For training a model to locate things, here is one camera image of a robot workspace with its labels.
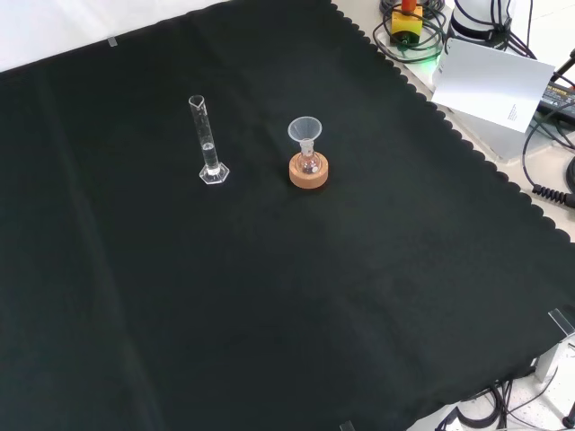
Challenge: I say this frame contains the clear glass graduated cylinder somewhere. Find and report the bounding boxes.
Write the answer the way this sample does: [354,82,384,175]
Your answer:
[188,94,232,186]

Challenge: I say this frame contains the black scalloped bench cloth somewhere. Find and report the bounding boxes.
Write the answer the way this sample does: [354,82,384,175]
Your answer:
[0,0,575,431]

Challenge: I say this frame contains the small round-bottom glass flask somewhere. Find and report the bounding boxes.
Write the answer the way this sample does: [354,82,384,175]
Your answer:
[296,138,321,176]

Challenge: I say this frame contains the clear plastic funnel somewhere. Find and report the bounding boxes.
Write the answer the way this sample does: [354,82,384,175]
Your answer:
[287,117,321,152]

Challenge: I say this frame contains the yellow stop button box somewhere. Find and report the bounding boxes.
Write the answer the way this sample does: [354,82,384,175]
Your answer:
[389,0,425,47]

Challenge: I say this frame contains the pale board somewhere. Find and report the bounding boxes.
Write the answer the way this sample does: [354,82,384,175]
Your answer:
[430,37,557,135]

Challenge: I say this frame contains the black power adapter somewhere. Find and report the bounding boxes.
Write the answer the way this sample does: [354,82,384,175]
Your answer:
[536,83,575,119]

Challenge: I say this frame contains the black stand clamp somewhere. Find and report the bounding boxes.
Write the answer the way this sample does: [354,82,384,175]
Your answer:
[550,48,575,84]

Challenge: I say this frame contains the cork ring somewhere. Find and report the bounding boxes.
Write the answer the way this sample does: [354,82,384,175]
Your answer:
[288,152,332,190]

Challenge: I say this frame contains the black looped cable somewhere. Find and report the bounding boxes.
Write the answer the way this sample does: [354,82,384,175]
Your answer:
[371,0,450,64]

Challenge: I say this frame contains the black coiled cable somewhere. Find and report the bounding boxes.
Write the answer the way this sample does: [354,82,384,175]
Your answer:
[520,111,575,206]

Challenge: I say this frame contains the black floor cables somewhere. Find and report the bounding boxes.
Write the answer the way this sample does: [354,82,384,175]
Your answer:
[434,379,575,431]

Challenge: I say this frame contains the black arm base cables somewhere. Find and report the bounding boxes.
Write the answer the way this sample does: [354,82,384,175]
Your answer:
[487,0,538,60]

